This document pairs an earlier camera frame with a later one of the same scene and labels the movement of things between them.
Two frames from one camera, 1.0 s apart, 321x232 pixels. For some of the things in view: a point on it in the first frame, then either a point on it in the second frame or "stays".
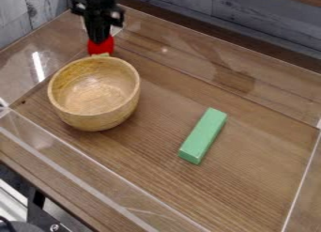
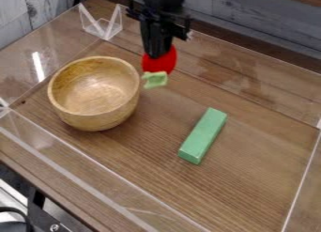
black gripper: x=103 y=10 → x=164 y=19
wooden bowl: x=93 y=92 stays
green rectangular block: x=202 y=136 stays
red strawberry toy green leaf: x=103 y=49 → x=154 y=78
